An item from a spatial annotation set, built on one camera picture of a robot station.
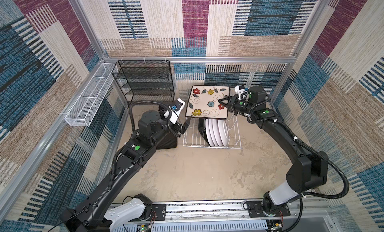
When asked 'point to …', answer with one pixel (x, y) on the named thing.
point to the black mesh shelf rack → (145, 80)
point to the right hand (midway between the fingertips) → (218, 102)
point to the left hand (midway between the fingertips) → (181, 106)
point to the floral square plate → (202, 101)
